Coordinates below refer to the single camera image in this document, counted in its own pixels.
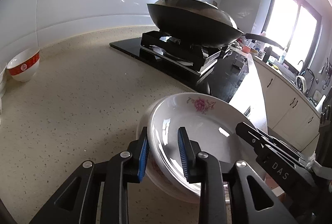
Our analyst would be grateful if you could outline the white kitchen cabinets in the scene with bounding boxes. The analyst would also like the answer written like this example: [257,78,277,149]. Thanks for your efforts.
[253,57,320,151]

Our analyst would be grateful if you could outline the red banded white bowl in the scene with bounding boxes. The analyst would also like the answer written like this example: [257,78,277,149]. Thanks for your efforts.
[6,47,40,83]

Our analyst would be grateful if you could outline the black glass gas stove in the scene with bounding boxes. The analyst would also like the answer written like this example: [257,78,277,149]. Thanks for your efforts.
[110,30,249,102]

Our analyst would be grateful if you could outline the medium white floral plate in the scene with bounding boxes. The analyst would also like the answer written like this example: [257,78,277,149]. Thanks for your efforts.
[140,98,203,201]

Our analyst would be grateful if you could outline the black wok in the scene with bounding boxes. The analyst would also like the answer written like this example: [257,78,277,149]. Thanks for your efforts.
[148,4,281,48]

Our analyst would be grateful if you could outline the large white floral plate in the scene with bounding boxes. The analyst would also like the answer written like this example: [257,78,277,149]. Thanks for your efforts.
[136,97,203,204]

